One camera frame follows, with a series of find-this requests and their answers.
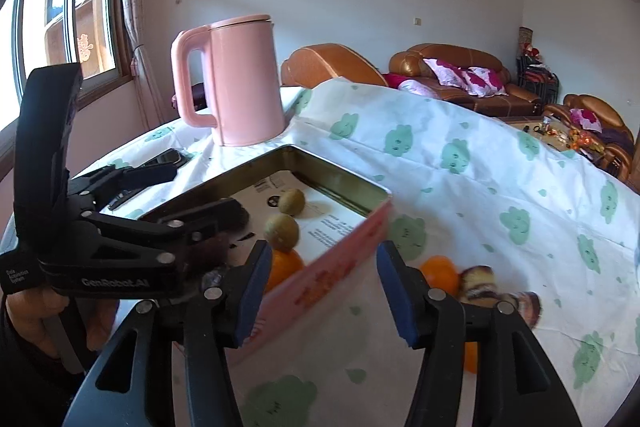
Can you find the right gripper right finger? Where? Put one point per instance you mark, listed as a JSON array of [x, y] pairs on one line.
[[430, 320]]

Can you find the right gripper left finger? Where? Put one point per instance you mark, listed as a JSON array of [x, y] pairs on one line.
[[214, 325]]

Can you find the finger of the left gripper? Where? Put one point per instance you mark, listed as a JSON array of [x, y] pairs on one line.
[[103, 185], [173, 233]]

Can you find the orange tangerine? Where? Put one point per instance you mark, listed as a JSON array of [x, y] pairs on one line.
[[440, 272], [283, 266], [471, 357]]

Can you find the purple swirl cake roll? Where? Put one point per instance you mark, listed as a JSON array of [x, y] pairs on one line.
[[478, 287]]

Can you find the left hand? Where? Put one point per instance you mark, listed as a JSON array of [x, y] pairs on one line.
[[28, 309]]

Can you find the black smartphone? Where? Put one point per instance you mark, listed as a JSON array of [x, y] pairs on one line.
[[160, 169]]

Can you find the small brown kiwi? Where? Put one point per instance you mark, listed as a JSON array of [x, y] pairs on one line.
[[292, 202]]

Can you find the pink tin box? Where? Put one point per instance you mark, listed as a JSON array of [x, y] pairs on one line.
[[344, 218]]

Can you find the cloud pattern tablecloth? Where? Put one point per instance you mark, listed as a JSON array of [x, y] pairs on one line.
[[466, 187]]

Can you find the pink electric kettle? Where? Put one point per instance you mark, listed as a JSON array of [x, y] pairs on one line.
[[240, 78]]

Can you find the brown sofa armrest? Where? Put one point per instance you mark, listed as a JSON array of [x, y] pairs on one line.
[[311, 65]]

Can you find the coffee table with items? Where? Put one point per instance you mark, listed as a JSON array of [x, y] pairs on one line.
[[559, 136]]

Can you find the brown leather long sofa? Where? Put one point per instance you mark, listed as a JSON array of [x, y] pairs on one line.
[[467, 77]]

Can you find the brown leather armchair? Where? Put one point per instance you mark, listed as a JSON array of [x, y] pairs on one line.
[[606, 127]]

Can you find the beige curtain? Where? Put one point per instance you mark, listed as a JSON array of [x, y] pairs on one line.
[[150, 100]]

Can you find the stacked chairs in corner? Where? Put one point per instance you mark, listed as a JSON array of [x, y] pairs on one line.
[[533, 75]]

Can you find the window with frame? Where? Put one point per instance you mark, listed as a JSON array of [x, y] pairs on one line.
[[38, 33]]

